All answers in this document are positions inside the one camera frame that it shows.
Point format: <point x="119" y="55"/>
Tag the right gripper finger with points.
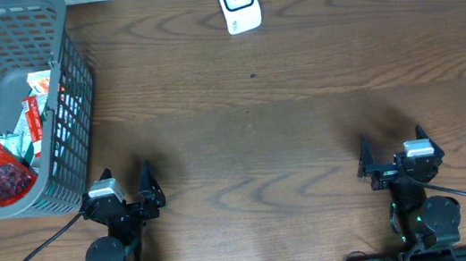
<point x="421" y="134"/>
<point x="367" y="162"/>

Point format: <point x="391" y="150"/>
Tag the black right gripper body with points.
<point x="385" y="175"/>

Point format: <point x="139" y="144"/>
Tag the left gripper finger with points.
<point x="106" y="175"/>
<point x="149" y="187"/>

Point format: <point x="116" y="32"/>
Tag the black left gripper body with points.
<point x="145" y="213"/>

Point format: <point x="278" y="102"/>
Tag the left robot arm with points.
<point x="123" y="241"/>

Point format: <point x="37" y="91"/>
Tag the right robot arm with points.
<point x="429" y="226"/>

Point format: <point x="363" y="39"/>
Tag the white barcode scanner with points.
<point x="241" y="15"/>

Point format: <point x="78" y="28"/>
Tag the light green wipes pack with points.
<point x="13" y="143"/>

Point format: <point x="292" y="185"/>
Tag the red and white snack packet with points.
<point x="33" y="116"/>

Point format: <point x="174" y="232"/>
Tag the orange and white snack packet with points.
<point x="39" y="82"/>

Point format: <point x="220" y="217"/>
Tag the grey plastic mesh basket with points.
<point x="34" y="38"/>

